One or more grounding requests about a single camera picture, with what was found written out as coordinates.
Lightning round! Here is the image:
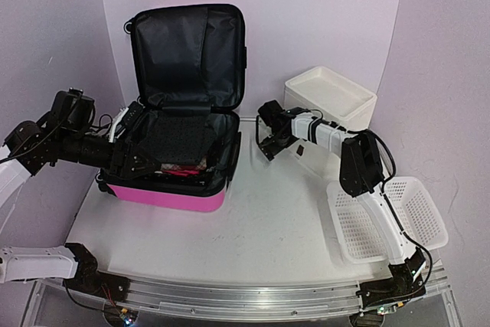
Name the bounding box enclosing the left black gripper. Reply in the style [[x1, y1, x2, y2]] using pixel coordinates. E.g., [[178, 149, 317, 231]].
[[57, 128, 161, 180]]

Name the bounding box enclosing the grey dotted garment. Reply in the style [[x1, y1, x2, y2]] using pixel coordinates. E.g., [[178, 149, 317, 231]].
[[137, 117, 217, 165]]

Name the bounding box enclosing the magenta garment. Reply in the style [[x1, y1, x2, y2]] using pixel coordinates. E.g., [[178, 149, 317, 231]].
[[162, 169, 200, 177]]

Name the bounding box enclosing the white three-drawer storage cabinet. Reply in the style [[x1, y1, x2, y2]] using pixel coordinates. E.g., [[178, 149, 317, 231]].
[[283, 67, 377, 131]]

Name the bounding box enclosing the plaid garment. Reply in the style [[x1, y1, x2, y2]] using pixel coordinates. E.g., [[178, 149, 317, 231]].
[[160, 163, 207, 172]]

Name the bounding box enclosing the pink cartoon child suitcase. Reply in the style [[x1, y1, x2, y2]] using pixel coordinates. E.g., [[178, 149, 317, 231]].
[[96, 4, 247, 212]]

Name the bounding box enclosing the white perforated plastic basket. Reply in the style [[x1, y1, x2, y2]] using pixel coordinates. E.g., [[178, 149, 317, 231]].
[[326, 177, 449, 264]]

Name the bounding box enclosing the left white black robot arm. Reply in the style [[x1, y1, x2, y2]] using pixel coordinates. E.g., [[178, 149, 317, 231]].
[[1, 91, 158, 294]]

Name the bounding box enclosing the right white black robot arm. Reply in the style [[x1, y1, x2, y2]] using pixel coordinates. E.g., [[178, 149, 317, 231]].
[[256, 100, 433, 309]]

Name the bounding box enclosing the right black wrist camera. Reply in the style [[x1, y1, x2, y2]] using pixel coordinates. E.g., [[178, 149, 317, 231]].
[[258, 100, 284, 131]]

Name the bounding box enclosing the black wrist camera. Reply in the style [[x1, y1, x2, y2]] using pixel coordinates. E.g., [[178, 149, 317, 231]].
[[258, 100, 284, 131], [47, 88, 95, 134]]

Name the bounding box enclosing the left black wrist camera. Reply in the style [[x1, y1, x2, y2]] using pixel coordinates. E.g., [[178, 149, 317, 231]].
[[47, 88, 95, 134]]

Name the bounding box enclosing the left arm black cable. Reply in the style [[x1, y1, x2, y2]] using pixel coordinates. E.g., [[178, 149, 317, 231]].
[[0, 96, 116, 311]]

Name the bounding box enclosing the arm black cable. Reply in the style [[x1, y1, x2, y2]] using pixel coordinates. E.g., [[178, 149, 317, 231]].
[[254, 108, 433, 278], [0, 96, 116, 311]]

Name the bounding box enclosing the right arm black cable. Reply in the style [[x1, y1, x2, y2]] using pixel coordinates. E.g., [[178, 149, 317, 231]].
[[254, 108, 433, 278]]

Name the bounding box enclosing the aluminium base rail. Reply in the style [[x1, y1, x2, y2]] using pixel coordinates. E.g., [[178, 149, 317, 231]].
[[20, 261, 462, 326]]

